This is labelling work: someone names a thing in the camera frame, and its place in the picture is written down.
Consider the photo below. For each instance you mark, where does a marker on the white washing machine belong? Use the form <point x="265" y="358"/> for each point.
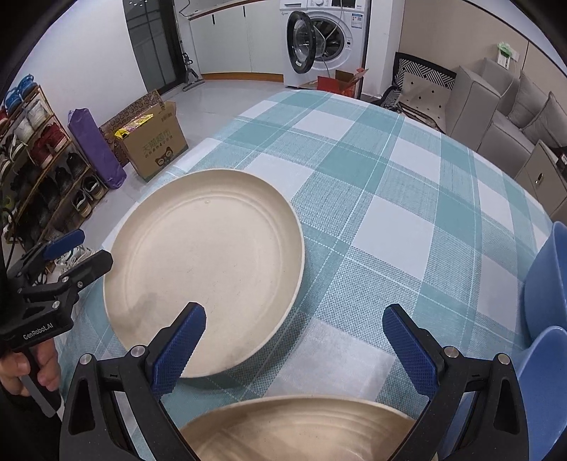
<point x="350" y="44"/>

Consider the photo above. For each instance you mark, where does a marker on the dark glass door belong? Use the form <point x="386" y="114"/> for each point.
<point x="150" y="44"/>

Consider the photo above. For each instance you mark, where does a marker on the wooden shoe rack with shoes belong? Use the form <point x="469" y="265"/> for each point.
<point x="40" y="168"/>

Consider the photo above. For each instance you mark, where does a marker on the purple rolled mat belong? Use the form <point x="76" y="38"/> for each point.
<point x="95" y="146"/>

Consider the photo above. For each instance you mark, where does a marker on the white grey sneaker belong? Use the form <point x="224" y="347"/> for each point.
<point x="75" y="257"/>

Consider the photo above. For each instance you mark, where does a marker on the brown cardboard box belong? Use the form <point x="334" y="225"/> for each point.
<point x="159" y="146"/>

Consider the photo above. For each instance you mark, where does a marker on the grey sofa cushion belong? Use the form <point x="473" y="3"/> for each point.
<point x="547" y="124"/>
<point x="527" y="102"/>

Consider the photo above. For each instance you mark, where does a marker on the dark blue bowl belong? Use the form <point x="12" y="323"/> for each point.
<point x="547" y="283"/>

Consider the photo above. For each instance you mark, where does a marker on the white kitchen base cabinets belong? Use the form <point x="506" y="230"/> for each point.
<point x="234" y="40"/>

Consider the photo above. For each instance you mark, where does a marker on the yellow packet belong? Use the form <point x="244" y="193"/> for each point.
<point x="133" y="126"/>

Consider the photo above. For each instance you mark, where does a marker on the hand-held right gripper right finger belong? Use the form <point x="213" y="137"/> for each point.
<point x="409" y="350"/>

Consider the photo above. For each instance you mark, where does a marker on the teal checked tablecloth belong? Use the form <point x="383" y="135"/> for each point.
<point x="376" y="221"/>

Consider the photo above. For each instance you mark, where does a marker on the light blue bowl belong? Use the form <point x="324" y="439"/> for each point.
<point x="547" y="390"/>

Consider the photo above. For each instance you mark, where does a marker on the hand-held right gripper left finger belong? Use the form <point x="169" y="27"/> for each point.
<point x="181" y="350"/>

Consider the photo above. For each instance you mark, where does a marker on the patterned flat cardboard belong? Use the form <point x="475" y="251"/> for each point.
<point x="133" y="106"/>

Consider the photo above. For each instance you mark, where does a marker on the person's left forearm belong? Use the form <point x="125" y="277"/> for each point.
<point x="22" y="430"/>

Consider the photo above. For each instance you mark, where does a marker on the beige round plate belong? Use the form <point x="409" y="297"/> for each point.
<point x="301" y="430"/>
<point x="199" y="266"/>

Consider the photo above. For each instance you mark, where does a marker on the black white patterned chair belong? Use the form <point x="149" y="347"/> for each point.
<point x="421" y="88"/>

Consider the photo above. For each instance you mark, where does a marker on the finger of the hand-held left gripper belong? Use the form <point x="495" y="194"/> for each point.
<point x="64" y="244"/>
<point x="88" y="268"/>

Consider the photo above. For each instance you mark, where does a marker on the red open carton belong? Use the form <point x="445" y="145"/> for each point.
<point x="341" y="84"/>

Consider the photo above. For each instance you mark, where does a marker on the person's left hand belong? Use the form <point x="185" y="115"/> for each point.
<point x="48" y="372"/>

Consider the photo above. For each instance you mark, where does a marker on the grey metal side cabinet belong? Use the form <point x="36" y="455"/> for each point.
<point x="540" y="177"/>

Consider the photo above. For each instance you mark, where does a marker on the white green wall-mounted box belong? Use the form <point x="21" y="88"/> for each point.
<point x="507" y="53"/>

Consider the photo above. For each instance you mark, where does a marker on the grey sofa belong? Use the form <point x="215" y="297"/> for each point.
<point x="487" y="115"/>

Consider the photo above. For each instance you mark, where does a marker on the grey stick vacuum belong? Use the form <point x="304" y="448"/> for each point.
<point x="190" y="66"/>

